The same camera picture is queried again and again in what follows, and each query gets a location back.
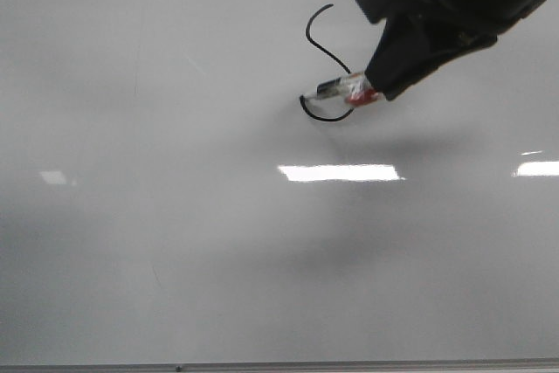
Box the grey aluminium whiteboard frame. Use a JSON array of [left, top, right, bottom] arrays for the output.
[[1, 358, 558, 372]]

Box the white glossy whiteboard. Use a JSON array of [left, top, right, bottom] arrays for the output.
[[1, 0, 558, 365]]

